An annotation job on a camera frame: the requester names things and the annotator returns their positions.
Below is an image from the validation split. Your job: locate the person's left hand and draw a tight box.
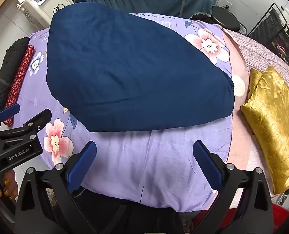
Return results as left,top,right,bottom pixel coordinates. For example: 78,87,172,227
0,170,19,201

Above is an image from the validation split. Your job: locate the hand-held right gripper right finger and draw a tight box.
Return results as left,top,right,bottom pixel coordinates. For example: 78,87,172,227
193,140,274,234

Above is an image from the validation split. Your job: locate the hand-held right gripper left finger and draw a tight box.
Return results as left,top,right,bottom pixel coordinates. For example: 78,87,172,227
15,141,98,234

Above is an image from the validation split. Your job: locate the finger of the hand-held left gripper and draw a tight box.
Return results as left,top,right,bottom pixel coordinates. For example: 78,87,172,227
0,104,21,137
21,109,53,133

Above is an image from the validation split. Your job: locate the pink dotted sheet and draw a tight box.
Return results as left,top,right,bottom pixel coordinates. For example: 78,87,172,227
221,28,278,209

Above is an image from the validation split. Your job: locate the white beauty machine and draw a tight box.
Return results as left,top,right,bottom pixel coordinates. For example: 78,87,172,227
9,0,74,28

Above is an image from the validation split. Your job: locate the black knit garment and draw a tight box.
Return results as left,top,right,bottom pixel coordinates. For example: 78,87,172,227
0,37,30,117

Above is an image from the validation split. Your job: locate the black wire trolley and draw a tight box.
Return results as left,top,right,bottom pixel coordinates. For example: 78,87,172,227
247,3,289,71

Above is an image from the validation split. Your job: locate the navy blue jacket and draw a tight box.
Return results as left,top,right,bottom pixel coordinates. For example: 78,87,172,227
46,2,235,132

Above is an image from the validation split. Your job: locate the black round stool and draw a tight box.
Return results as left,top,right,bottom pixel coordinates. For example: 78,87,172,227
191,5,241,33

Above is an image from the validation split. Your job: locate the red floral cloth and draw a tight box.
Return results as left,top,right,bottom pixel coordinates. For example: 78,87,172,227
3,45,35,127

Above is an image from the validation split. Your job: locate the mauve mottled bedspread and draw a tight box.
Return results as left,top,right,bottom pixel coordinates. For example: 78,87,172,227
226,28,289,108

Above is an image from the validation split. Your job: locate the gold satin cloth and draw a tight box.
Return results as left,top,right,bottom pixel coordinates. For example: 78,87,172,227
241,66,289,195

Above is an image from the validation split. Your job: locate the purple floral bedsheet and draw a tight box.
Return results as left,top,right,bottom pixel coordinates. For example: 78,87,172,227
3,13,233,212

